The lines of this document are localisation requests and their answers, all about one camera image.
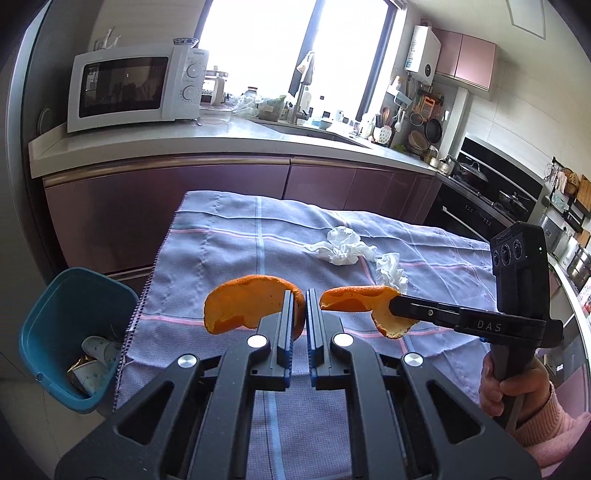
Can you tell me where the bag of green vegetables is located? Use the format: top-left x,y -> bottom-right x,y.
256,95 -> 287,122

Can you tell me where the kitchen window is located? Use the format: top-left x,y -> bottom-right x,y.
194,0 -> 399,123

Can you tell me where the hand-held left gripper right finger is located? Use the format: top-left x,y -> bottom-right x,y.
305,288 -> 542,480

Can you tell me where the orange peel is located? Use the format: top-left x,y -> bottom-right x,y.
320,285 -> 416,337
203,274 -> 306,340

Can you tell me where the maroon kitchen base cabinet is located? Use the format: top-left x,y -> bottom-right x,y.
42,157 -> 444,278

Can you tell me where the black range hood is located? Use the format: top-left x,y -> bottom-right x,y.
461,136 -> 546,200

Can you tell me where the striped grey tablecloth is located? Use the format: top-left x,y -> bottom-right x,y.
113,190 -> 500,480

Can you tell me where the small white crumpled tissue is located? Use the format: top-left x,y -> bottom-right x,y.
375,253 -> 410,295

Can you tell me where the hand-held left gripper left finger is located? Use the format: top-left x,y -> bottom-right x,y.
54,290 -> 296,480

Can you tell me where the black built-in oven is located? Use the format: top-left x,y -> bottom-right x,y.
425,178 -> 522,243

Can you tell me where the black wok with lid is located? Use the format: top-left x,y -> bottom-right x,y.
455,161 -> 489,186

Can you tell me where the person's right hand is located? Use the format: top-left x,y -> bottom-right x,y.
478,354 -> 555,422

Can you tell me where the blue plastic waste bin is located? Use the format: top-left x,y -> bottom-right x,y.
18,267 -> 139,415

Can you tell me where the white ceiling panel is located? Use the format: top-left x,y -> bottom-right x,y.
505,0 -> 551,40

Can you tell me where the white wall water heater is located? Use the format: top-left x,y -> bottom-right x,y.
405,25 -> 441,87

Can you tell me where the white microwave oven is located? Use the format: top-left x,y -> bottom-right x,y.
67,46 -> 211,134

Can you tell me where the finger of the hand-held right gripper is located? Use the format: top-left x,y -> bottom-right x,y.
392,307 -> 457,330
389,295 -> 463,320

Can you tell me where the pink wall cabinet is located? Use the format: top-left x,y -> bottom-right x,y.
431,28 -> 502,92

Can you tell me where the glass baking dish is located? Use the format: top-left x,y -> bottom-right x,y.
199,105 -> 234,125

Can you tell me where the metal kitchen faucet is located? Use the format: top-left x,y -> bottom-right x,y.
294,80 -> 313,124

